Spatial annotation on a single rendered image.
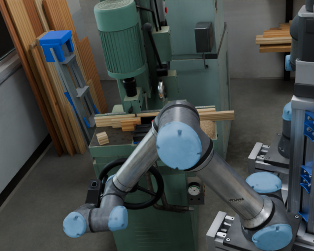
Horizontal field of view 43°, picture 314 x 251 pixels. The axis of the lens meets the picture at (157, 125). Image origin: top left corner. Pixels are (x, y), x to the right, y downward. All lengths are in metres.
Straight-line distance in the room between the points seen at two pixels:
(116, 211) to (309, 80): 0.74
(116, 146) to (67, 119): 1.53
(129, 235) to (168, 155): 1.28
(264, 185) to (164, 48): 0.92
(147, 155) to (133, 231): 1.05
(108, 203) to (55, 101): 2.06
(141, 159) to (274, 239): 0.46
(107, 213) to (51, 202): 1.85
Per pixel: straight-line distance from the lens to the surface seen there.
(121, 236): 2.28
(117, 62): 1.75
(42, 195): 3.21
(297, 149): 1.48
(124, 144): 1.86
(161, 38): 1.95
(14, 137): 3.33
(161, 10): 2.01
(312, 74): 1.36
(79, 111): 2.77
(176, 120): 1.04
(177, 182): 1.97
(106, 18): 1.68
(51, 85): 3.25
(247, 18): 4.06
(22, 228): 3.01
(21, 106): 3.40
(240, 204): 1.18
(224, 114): 1.92
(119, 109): 2.37
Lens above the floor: 1.93
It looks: 32 degrees down
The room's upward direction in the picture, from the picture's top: 10 degrees counter-clockwise
